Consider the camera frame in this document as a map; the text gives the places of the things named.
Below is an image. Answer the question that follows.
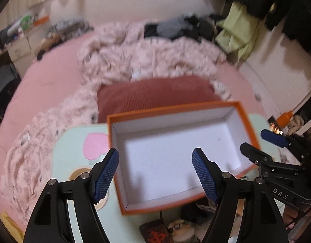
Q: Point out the black lace fabric pouch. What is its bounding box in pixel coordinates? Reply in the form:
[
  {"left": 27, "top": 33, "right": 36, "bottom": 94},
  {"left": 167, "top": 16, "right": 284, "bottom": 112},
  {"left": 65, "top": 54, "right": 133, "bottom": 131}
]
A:
[{"left": 180, "top": 197, "right": 216, "bottom": 225}]

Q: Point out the orange gradient cardboard box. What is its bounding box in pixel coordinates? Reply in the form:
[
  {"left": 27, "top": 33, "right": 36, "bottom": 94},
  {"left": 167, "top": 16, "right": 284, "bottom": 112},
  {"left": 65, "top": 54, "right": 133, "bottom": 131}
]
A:
[{"left": 107, "top": 101, "right": 260, "bottom": 215}]

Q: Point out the pig figure keychain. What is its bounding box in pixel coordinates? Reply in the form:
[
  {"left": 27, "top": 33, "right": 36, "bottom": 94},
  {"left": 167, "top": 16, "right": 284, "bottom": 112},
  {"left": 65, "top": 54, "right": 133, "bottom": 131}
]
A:
[{"left": 168, "top": 220, "right": 197, "bottom": 242}]

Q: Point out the orange water bottle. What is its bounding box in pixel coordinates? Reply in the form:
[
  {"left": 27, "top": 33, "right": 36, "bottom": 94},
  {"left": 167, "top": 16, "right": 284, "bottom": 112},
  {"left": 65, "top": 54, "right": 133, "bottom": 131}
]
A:
[{"left": 276, "top": 111, "right": 293, "bottom": 128}]

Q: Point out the patterned clothes heap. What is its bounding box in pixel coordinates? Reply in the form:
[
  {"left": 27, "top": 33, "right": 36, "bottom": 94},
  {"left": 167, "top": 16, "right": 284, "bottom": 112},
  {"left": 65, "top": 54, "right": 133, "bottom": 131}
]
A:
[{"left": 35, "top": 18, "right": 94, "bottom": 61}]

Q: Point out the smartphone with video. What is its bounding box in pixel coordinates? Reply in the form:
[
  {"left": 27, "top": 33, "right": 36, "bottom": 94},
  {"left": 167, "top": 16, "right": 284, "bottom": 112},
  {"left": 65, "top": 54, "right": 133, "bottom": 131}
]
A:
[{"left": 267, "top": 116, "right": 283, "bottom": 135}]

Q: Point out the dark red pillow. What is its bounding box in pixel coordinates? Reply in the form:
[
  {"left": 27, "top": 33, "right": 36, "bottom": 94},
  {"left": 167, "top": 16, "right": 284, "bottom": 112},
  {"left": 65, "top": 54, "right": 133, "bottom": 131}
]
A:
[{"left": 97, "top": 76, "right": 221, "bottom": 123}]

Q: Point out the light green hanging garment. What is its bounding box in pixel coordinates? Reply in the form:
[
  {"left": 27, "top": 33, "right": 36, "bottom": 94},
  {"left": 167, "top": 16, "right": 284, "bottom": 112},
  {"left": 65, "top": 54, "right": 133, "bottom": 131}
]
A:
[{"left": 215, "top": 2, "right": 263, "bottom": 61}]

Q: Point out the red charm packet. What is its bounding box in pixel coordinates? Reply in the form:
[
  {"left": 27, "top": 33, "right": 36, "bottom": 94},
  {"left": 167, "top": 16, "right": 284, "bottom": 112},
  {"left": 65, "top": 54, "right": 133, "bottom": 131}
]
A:
[{"left": 139, "top": 220, "right": 174, "bottom": 243}]

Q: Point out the pink floral duvet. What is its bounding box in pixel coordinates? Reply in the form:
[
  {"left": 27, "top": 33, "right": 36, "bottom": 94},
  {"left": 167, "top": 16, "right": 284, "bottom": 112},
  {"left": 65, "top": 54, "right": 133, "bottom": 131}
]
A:
[{"left": 1, "top": 22, "right": 231, "bottom": 223}]

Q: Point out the white bedside drawer cabinet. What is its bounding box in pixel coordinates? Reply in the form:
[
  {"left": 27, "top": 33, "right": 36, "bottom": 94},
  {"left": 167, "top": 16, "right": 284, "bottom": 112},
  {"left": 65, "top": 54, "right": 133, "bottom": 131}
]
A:
[{"left": 0, "top": 13, "right": 51, "bottom": 78}]

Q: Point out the dark clothes pile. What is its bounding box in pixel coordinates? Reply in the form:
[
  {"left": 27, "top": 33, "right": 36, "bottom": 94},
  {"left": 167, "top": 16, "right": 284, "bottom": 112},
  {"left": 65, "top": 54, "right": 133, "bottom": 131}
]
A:
[{"left": 144, "top": 14, "right": 214, "bottom": 42}]

